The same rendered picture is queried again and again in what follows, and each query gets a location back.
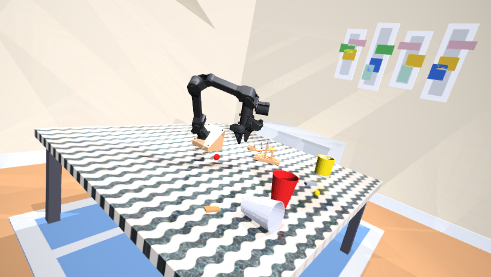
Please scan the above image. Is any white paper cup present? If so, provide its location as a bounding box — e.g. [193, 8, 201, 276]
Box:
[240, 195, 285, 233]

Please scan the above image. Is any yellow cup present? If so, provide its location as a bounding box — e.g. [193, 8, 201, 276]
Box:
[314, 154, 335, 178]

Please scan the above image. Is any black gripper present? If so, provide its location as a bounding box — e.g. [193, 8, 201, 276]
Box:
[230, 112, 254, 145]

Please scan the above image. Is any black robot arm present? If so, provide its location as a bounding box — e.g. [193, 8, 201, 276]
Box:
[187, 73, 270, 140]

